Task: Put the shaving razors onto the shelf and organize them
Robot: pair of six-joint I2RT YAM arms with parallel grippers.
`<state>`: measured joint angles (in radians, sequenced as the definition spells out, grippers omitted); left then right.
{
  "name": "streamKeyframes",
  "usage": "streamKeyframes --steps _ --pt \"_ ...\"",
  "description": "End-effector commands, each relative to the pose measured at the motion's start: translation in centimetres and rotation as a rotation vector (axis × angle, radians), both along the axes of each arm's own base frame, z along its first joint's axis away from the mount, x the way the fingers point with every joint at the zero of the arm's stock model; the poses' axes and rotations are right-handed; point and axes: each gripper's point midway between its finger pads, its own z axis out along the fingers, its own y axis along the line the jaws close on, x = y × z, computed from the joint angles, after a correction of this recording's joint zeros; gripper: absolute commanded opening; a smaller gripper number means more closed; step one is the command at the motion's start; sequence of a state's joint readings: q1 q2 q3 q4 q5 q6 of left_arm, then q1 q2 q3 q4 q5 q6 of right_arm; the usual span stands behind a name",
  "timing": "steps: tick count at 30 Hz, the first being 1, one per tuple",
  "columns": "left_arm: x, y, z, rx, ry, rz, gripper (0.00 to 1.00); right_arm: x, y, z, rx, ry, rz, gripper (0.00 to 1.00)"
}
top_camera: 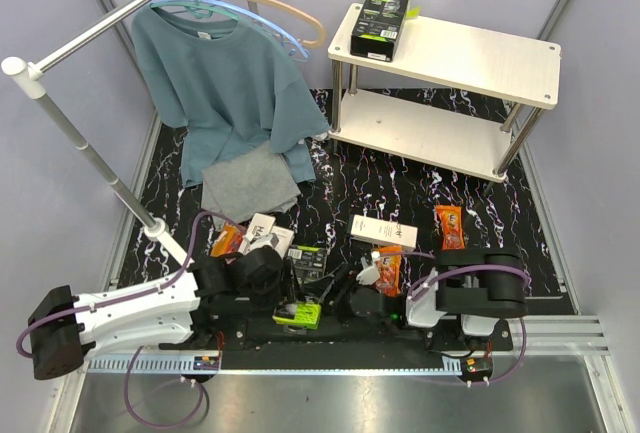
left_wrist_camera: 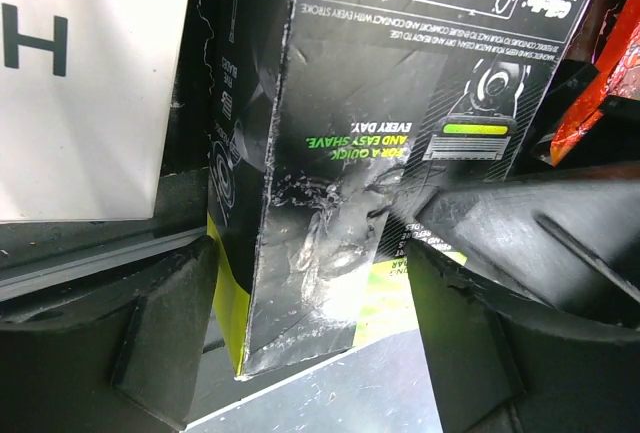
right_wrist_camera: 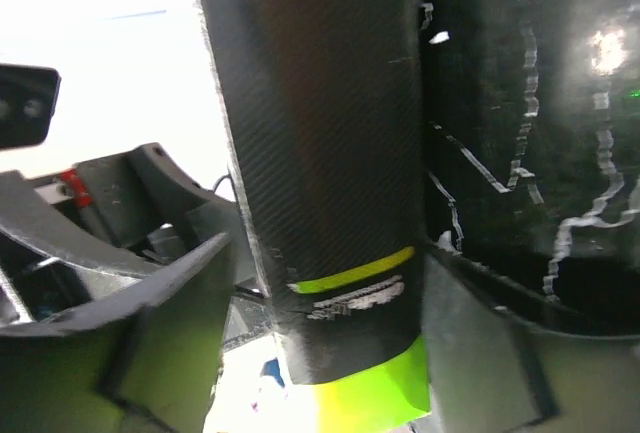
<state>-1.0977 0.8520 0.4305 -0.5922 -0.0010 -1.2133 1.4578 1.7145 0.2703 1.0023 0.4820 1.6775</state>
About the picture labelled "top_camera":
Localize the orange snack packet middle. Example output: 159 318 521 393
373 245 403 297

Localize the orange snack packet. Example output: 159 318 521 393
435 205 465 250
210 224 244 257
373 245 403 297

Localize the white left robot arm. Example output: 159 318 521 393
17 246 322 381

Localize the metal clothes rack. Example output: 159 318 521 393
0 0 251 264

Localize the blue plastic hanger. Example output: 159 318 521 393
149 0 311 64

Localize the white slotted cable duct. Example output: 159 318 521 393
88 353 222 375

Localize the white Harry's box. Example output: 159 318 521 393
239 213 294 258

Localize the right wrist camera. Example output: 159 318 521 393
356 257 381 286

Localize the aluminium rail frame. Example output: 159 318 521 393
508 315 609 356

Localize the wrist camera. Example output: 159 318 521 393
356 257 381 286
243 233 288 256

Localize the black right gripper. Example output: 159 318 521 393
301 263 364 324

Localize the black green razor box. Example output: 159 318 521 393
272 302 322 330

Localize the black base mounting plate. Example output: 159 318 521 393
189 315 514 376

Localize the teal t-shirt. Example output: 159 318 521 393
131 6 330 187

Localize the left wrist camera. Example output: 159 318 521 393
243 233 288 256

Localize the long white cosmetic box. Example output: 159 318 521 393
348 215 418 251

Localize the black marble pattern mat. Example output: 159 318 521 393
117 87 576 316

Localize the orange snack packet left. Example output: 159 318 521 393
210 224 244 257

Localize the black razor box on shelf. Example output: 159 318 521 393
350 0 410 62

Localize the grey folded cloth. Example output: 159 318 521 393
201 142 301 223

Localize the white two-tier shelf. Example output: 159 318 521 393
328 3 562 183

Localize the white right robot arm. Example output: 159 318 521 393
320 249 530 350

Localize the orange snack packet right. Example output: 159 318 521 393
435 205 465 250

